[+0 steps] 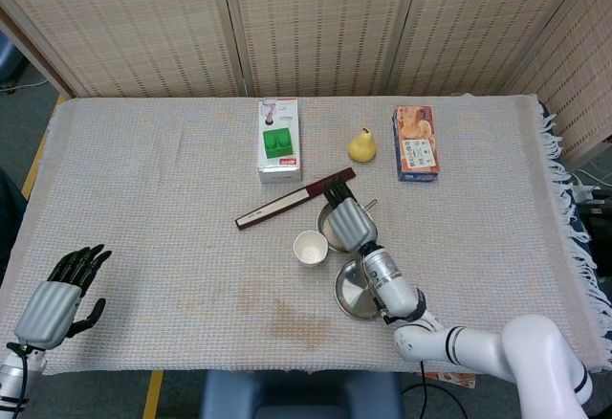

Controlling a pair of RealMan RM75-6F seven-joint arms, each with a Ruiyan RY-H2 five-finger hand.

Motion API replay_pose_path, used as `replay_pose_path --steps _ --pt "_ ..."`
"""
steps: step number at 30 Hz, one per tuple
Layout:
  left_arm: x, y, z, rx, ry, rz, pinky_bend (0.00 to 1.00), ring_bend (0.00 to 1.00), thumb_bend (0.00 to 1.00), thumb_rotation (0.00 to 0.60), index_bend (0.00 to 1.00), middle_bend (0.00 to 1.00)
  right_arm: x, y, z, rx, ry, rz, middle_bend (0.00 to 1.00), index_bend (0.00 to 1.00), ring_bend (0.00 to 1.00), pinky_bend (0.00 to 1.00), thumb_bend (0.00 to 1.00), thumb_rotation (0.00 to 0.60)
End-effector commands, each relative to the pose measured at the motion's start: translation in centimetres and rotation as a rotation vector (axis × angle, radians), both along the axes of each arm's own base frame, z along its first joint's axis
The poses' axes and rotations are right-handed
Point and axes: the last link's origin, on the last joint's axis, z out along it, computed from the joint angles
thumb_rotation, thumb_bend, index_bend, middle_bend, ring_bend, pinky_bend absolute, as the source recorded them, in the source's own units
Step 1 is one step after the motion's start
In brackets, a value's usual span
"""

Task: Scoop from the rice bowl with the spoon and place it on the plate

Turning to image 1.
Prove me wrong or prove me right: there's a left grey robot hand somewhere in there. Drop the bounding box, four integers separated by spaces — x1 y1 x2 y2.
13 244 113 349

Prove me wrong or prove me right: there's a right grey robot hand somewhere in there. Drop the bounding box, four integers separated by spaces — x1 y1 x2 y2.
322 177 380 254

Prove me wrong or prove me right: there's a steel bowl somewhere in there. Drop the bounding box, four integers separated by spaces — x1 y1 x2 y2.
316 201 379 254

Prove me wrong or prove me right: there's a white paper cup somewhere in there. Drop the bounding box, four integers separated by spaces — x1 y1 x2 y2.
293 230 330 269

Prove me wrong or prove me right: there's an empty steel plate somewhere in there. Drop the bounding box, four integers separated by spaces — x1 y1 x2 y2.
334 259 391 320

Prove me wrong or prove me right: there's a dark red closed fan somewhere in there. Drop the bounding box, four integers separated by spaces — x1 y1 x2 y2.
234 167 358 232

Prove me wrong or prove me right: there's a yellow pear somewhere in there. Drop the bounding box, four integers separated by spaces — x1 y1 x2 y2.
347 126 381 165

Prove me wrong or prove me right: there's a white cardboard box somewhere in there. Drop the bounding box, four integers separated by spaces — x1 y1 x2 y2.
256 98 303 185

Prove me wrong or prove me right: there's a dark blue fabric object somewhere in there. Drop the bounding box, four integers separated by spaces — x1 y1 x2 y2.
0 169 28 267

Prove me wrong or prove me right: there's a blue biscuit box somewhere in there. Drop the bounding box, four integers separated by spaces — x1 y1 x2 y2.
391 105 442 184

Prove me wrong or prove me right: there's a green toy building brick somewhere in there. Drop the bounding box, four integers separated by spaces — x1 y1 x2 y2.
261 126 294 161

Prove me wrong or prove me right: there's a grey woven tablecloth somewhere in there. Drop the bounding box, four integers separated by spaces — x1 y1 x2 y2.
0 95 607 377

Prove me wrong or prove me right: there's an orange printed package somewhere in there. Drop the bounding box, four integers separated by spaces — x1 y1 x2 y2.
423 369 479 387

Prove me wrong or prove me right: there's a woven folding screen panel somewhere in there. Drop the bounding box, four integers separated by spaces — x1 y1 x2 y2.
501 0 612 171
0 0 240 99
224 0 425 99
396 0 599 98

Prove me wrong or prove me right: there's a black box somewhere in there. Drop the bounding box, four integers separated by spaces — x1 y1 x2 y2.
576 198 612 248

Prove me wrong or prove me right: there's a blue office chair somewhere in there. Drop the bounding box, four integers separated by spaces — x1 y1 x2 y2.
0 31 25 93

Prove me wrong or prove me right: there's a black floor cable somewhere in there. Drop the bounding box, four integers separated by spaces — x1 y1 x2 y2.
401 361 468 419

